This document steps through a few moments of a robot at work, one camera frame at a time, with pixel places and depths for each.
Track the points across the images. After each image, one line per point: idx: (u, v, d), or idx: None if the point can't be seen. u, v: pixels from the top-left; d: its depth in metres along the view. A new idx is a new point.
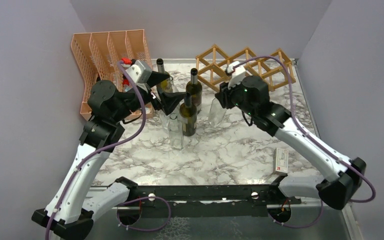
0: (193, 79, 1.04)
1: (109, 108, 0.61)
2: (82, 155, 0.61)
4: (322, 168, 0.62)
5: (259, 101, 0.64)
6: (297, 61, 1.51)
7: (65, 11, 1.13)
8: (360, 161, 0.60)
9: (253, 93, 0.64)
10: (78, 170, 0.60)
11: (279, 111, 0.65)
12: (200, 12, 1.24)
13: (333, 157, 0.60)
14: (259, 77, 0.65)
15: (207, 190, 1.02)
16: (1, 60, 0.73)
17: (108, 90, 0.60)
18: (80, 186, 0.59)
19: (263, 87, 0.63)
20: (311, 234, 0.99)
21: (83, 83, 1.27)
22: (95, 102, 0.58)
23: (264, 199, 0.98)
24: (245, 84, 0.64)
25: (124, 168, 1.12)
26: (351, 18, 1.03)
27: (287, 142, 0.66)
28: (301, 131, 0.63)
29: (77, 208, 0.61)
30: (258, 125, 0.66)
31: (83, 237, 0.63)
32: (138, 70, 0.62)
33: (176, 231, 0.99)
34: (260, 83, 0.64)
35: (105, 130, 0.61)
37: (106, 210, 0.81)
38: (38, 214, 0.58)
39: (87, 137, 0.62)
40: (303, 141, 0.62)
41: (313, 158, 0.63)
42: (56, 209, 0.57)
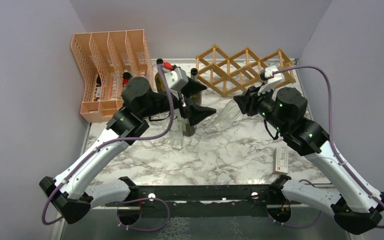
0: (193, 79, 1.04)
1: (139, 105, 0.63)
2: (104, 137, 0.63)
4: (350, 198, 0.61)
5: (294, 118, 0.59)
6: (297, 61, 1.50)
7: (65, 11, 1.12)
8: None
9: (290, 110, 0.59)
10: (96, 151, 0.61)
11: (314, 129, 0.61)
12: (200, 11, 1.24)
13: (366, 191, 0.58)
14: (297, 92, 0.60)
15: (207, 190, 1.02)
16: (1, 60, 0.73)
17: (143, 88, 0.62)
18: (93, 166, 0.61)
19: (302, 105, 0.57)
20: (312, 235, 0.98)
21: (83, 83, 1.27)
22: (129, 96, 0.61)
23: (264, 199, 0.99)
24: (281, 99, 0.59)
25: (124, 168, 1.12)
26: (351, 18, 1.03)
27: (318, 166, 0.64)
28: (337, 160, 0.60)
29: (82, 187, 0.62)
30: (289, 142, 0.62)
31: (75, 218, 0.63)
32: (174, 77, 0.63)
33: (176, 232, 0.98)
34: (299, 99, 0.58)
35: (131, 123, 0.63)
37: (105, 201, 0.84)
38: (45, 181, 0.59)
39: (114, 124, 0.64)
40: (338, 171, 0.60)
41: (343, 187, 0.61)
42: (65, 180, 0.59)
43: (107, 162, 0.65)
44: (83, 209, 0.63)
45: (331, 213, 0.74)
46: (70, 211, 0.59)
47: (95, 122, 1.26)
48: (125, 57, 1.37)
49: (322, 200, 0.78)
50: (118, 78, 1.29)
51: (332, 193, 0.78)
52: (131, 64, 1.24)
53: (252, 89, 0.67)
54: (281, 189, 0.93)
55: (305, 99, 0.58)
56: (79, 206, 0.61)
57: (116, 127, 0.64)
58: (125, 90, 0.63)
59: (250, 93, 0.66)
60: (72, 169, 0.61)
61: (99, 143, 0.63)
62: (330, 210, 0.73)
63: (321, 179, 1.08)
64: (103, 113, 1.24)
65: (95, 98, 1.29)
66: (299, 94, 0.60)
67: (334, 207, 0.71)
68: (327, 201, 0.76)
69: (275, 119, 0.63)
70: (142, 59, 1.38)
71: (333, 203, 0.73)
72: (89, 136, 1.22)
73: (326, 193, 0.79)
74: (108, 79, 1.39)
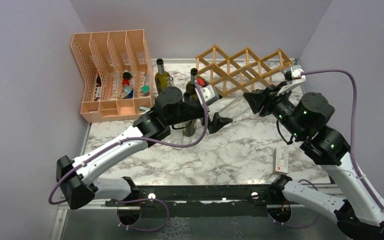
0: (193, 79, 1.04)
1: (168, 112, 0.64)
2: (129, 133, 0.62)
4: (362, 210, 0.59)
5: (318, 127, 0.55)
6: (297, 61, 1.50)
7: (65, 11, 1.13)
8: None
9: (314, 118, 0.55)
10: (119, 143, 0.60)
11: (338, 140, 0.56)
12: (200, 11, 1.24)
13: (380, 206, 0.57)
14: (324, 99, 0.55)
15: (207, 191, 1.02)
16: (1, 60, 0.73)
17: (176, 96, 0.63)
18: (111, 157, 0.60)
19: (330, 114, 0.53)
20: (312, 235, 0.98)
21: (83, 83, 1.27)
22: (161, 101, 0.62)
23: (264, 199, 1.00)
24: (306, 107, 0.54)
25: (124, 168, 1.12)
26: (351, 18, 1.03)
27: (333, 175, 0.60)
28: (356, 173, 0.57)
29: (95, 175, 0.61)
30: (308, 152, 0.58)
31: (78, 204, 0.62)
32: (208, 94, 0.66)
33: (176, 231, 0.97)
34: (326, 107, 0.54)
35: (155, 127, 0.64)
37: (108, 195, 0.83)
38: (65, 159, 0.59)
39: (141, 124, 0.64)
40: (356, 185, 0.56)
41: (356, 200, 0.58)
42: (84, 164, 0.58)
43: (124, 157, 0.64)
44: (88, 197, 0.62)
45: (334, 219, 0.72)
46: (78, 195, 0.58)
47: (95, 122, 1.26)
48: (125, 57, 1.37)
49: (325, 205, 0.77)
50: (118, 78, 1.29)
51: (335, 199, 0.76)
52: (131, 64, 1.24)
53: (272, 88, 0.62)
54: (282, 190, 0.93)
55: (333, 108, 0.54)
56: (87, 193, 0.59)
57: (141, 127, 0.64)
58: (159, 96, 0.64)
59: (269, 93, 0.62)
60: (92, 154, 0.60)
61: (123, 137, 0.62)
62: (334, 216, 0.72)
63: (321, 179, 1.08)
64: (103, 113, 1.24)
65: (95, 98, 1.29)
66: (326, 101, 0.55)
67: (338, 213, 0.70)
68: (330, 206, 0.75)
69: (294, 125, 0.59)
70: (142, 59, 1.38)
71: (337, 209, 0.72)
72: (89, 136, 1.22)
73: (329, 198, 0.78)
74: (108, 79, 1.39)
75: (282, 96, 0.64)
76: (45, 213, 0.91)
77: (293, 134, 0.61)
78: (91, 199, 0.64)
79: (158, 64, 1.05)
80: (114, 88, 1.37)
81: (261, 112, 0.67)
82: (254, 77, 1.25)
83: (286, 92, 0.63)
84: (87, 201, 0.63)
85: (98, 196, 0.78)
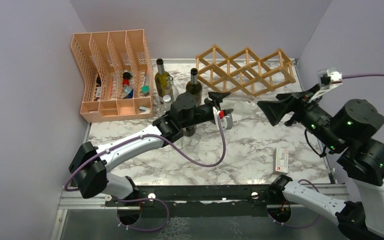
0: (193, 79, 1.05)
1: (183, 116, 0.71)
2: (149, 129, 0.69)
4: (377, 223, 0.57)
5: (362, 140, 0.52)
6: (297, 61, 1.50)
7: (65, 11, 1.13)
8: None
9: (360, 129, 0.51)
10: (140, 137, 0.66)
11: None
12: (200, 11, 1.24)
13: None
14: (372, 107, 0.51)
15: (207, 191, 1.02)
16: (1, 60, 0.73)
17: (190, 102, 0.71)
18: (132, 148, 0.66)
19: (380, 125, 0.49)
20: (312, 235, 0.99)
21: (83, 83, 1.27)
22: (176, 107, 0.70)
23: (264, 199, 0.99)
24: (354, 118, 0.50)
25: (124, 168, 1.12)
26: (351, 17, 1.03)
27: (365, 189, 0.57)
28: None
29: (114, 164, 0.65)
30: (348, 166, 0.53)
31: (91, 192, 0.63)
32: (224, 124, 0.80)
33: (176, 231, 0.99)
34: (375, 117, 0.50)
35: (170, 129, 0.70)
37: (109, 190, 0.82)
38: (89, 145, 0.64)
39: (159, 124, 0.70)
40: None
41: (378, 215, 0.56)
42: (108, 150, 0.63)
43: (140, 151, 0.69)
44: (101, 186, 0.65)
45: (335, 221, 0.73)
46: (96, 180, 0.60)
47: (95, 122, 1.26)
48: (125, 57, 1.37)
49: (325, 207, 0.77)
50: (118, 78, 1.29)
51: (336, 200, 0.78)
52: (131, 64, 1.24)
53: (296, 96, 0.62)
54: (283, 190, 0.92)
55: (383, 118, 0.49)
56: (103, 180, 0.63)
57: (159, 127, 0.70)
58: (175, 102, 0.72)
59: (300, 99, 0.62)
60: (115, 143, 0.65)
61: (144, 132, 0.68)
62: (335, 218, 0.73)
63: (321, 179, 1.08)
64: (103, 113, 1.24)
65: (95, 98, 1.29)
66: (373, 110, 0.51)
67: (339, 216, 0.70)
68: (332, 208, 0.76)
69: (332, 135, 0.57)
70: (142, 60, 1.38)
71: (338, 211, 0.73)
72: (89, 136, 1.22)
73: (329, 199, 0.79)
74: (108, 79, 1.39)
75: (314, 102, 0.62)
76: (45, 214, 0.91)
77: (330, 146, 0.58)
78: (102, 190, 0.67)
79: (158, 65, 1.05)
80: (114, 88, 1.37)
81: (290, 119, 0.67)
82: (254, 77, 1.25)
83: (318, 98, 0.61)
84: (98, 191, 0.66)
85: (105, 189, 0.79)
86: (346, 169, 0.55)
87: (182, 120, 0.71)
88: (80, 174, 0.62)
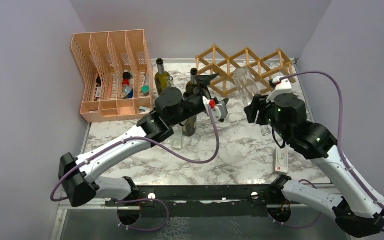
0: (193, 79, 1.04)
1: (169, 113, 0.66)
2: (132, 132, 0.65)
4: (355, 203, 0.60)
5: (295, 121, 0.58)
6: (297, 61, 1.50)
7: (65, 10, 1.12)
8: None
9: (289, 113, 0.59)
10: (122, 142, 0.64)
11: (323, 134, 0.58)
12: (200, 11, 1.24)
13: (371, 197, 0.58)
14: (294, 96, 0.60)
15: (207, 191, 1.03)
16: (2, 61, 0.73)
17: (175, 98, 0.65)
18: (114, 155, 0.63)
19: (300, 107, 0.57)
20: (312, 235, 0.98)
21: (83, 82, 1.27)
22: (160, 103, 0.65)
23: (264, 199, 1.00)
24: (280, 104, 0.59)
25: (124, 168, 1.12)
26: (350, 17, 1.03)
27: (322, 169, 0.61)
28: (345, 165, 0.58)
29: (98, 173, 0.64)
30: (295, 147, 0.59)
31: (82, 199, 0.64)
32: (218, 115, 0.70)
33: (176, 231, 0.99)
34: (296, 101, 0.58)
35: (158, 127, 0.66)
37: (104, 196, 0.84)
38: (69, 156, 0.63)
39: (144, 124, 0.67)
40: (345, 176, 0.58)
41: (348, 191, 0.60)
42: (87, 161, 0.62)
43: (125, 157, 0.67)
44: (91, 195, 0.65)
45: (333, 215, 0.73)
46: (80, 192, 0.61)
47: (95, 122, 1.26)
48: (125, 57, 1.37)
49: (323, 202, 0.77)
50: (118, 78, 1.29)
51: (334, 196, 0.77)
52: (131, 64, 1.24)
53: (260, 96, 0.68)
54: (282, 189, 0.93)
55: (302, 102, 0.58)
56: (90, 190, 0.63)
57: (145, 126, 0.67)
58: (159, 97, 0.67)
59: (258, 98, 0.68)
60: (95, 152, 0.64)
61: (127, 136, 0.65)
62: (332, 212, 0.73)
63: (321, 179, 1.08)
64: (103, 113, 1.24)
65: (95, 98, 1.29)
66: (296, 97, 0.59)
67: (337, 210, 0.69)
68: (329, 203, 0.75)
69: (278, 124, 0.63)
70: (142, 59, 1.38)
71: (335, 206, 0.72)
72: (89, 136, 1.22)
73: (328, 195, 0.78)
74: (108, 79, 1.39)
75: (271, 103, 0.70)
76: (45, 214, 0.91)
77: (281, 135, 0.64)
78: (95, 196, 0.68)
79: (158, 65, 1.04)
80: (114, 88, 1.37)
81: (256, 119, 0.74)
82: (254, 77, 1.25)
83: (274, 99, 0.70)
84: (89, 199, 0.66)
85: (101, 194, 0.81)
86: (296, 151, 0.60)
87: (169, 117, 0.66)
88: (65, 185, 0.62)
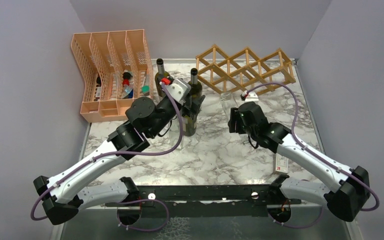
0: (194, 80, 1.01)
1: (142, 125, 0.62)
2: (102, 149, 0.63)
4: (324, 179, 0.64)
5: (256, 122, 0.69)
6: (297, 61, 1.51)
7: (65, 10, 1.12)
8: (359, 167, 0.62)
9: (249, 115, 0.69)
10: (92, 161, 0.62)
11: (279, 128, 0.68)
12: (199, 11, 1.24)
13: (333, 167, 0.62)
14: (253, 102, 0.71)
15: (207, 191, 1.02)
16: (1, 61, 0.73)
17: (146, 109, 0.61)
18: (84, 176, 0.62)
19: (256, 110, 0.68)
20: (312, 235, 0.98)
21: (83, 82, 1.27)
22: (131, 115, 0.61)
23: (264, 199, 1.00)
24: (241, 109, 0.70)
25: (124, 168, 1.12)
26: (350, 17, 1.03)
27: (287, 156, 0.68)
28: (300, 145, 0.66)
29: (71, 194, 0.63)
30: (259, 142, 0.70)
31: (61, 218, 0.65)
32: (179, 89, 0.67)
33: (176, 231, 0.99)
34: (253, 106, 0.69)
35: (132, 139, 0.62)
37: (95, 204, 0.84)
38: (40, 180, 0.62)
39: (115, 137, 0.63)
40: (302, 154, 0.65)
41: (313, 169, 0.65)
42: (56, 185, 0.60)
43: (99, 174, 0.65)
44: (68, 213, 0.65)
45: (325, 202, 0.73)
46: (54, 213, 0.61)
47: (95, 122, 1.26)
48: (125, 57, 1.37)
49: (316, 191, 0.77)
50: (118, 78, 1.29)
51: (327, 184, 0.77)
52: (131, 64, 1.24)
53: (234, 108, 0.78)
54: (280, 187, 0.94)
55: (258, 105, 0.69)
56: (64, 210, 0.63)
57: (116, 140, 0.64)
58: (130, 108, 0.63)
59: (233, 111, 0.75)
60: (65, 174, 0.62)
61: (96, 154, 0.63)
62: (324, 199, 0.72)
63: None
64: (103, 113, 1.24)
65: (95, 98, 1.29)
66: (254, 103, 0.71)
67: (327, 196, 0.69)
68: (321, 192, 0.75)
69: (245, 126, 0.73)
70: (142, 59, 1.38)
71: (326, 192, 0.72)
72: (89, 136, 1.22)
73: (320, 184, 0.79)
74: (108, 79, 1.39)
75: None
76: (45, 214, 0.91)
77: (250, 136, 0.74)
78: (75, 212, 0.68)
79: (159, 65, 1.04)
80: (114, 88, 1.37)
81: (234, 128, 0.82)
82: (254, 77, 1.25)
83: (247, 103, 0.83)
84: (69, 216, 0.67)
85: (91, 203, 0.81)
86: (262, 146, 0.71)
87: (142, 129, 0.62)
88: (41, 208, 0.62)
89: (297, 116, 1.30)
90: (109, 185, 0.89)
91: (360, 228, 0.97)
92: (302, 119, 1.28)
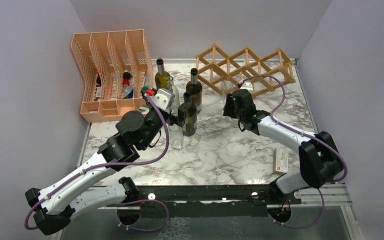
0: (194, 79, 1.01)
1: (133, 137, 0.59)
2: (92, 161, 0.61)
4: (293, 146, 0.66)
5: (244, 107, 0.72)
6: (297, 61, 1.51)
7: (64, 10, 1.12)
8: (323, 131, 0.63)
9: (239, 101, 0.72)
10: (82, 173, 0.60)
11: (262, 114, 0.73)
12: (199, 11, 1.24)
13: (298, 132, 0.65)
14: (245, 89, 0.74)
15: (207, 191, 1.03)
16: (1, 61, 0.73)
17: (137, 122, 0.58)
18: (74, 188, 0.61)
19: (246, 96, 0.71)
20: (311, 235, 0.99)
21: (83, 82, 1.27)
22: (121, 129, 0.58)
23: (264, 199, 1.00)
24: (234, 93, 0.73)
25: (124, 168, 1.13)
26: (350, 17, 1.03)
27: (266, 133, 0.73)
28: (273, 121, 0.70)
29: (62, 205, 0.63)
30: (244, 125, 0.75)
31: (53, 228, 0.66)
32: (165, 98, 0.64)
33: (176, 231, 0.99)
34: (244, 92, 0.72)
35: (122, 151, 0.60)
37: (91, 209, 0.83)
38: (32, 192, 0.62)
39: (105, 149, 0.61)
40: (273, 127, 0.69)
41: (284, 139, 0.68)
42: (47, 197, 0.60)
43: (91, 185, 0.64)
44: (60, 223, 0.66)
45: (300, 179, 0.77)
46: (47, 224, 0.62)
47: (95, 122, 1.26)
48: (125, 57, 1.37)
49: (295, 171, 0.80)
50: (118, 78, 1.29)
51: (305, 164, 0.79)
52: (131, 64, 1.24)
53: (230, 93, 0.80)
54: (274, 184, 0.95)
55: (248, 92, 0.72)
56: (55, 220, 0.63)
57: (106, 152, 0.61)
58: (119, 121, 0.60)
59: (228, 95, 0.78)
60: (56, 186, 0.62)
61: (87, 166, 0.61)
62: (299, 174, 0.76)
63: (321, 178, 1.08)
64: (103, 113, 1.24)
65: (95, 98, 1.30)
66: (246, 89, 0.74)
67: None
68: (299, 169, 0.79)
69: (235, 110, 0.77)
70: (142, 59, 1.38)
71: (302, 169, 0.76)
72: (89, 136, 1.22)
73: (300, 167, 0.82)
74: (108, 79, 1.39)
75: None
76: None
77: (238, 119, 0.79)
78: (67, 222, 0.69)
79: (158, 65, 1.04)
80: (114, 88, 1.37)
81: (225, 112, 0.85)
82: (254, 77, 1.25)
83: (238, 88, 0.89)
84: (63, 225, 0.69)
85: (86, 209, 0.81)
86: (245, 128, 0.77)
87: (132, 141, 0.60)
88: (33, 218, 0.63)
89: (297, 116, 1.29)
90: (106, 188, 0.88)
91: (360, 228, 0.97)
92: (302, 119, 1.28)
